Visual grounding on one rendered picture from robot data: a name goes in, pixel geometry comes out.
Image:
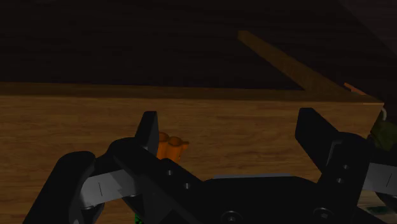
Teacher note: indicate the wooden table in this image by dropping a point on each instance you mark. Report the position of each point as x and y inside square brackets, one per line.
[235, 139]

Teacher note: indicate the orange ridged object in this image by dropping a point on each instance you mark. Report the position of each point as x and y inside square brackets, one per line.
[173, 149]

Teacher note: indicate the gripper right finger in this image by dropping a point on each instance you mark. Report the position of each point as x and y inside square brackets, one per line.
[341, 155]

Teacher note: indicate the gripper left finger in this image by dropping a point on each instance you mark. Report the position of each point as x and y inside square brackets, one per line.
[130, 161]

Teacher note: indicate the dark green object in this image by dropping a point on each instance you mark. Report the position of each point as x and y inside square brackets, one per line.
[384, 133]

